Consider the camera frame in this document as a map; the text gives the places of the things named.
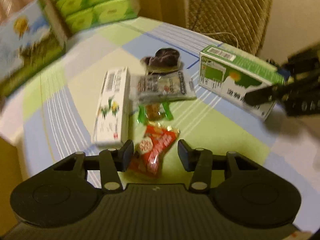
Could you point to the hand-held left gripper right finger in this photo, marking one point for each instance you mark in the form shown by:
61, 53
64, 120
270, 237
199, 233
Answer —
183, 156

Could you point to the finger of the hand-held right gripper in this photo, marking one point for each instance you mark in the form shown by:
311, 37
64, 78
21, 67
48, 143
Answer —
260, 95
302, 60

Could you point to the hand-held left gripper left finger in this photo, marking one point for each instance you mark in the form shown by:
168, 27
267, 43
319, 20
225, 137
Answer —
128, 155

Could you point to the red snack packet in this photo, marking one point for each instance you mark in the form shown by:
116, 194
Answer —
152, 147

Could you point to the green milk carton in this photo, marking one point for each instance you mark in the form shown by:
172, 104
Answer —
232, 80

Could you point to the white toothpaste box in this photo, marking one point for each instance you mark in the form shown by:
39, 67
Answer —
112, 105

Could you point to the grey snack packet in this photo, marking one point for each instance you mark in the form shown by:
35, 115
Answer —
162, 86

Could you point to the checked tablecloth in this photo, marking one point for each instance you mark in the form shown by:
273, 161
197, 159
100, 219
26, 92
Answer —
212, 122

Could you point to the green wrapped candy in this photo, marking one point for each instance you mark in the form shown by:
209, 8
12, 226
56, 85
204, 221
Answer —
153, 111

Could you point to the quilted chair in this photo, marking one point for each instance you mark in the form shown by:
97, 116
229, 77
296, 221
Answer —
230, 12

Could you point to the dark brown wrapped snack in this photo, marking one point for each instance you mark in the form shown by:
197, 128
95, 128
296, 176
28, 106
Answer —
162, 58

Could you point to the yellow curtain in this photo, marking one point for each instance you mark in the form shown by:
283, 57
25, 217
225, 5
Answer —
162, 0

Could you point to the blue cow print gift box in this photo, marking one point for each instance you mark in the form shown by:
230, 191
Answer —
27, 47

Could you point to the stack of green tissue packs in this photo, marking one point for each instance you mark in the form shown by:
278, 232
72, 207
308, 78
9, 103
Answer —
92, 5

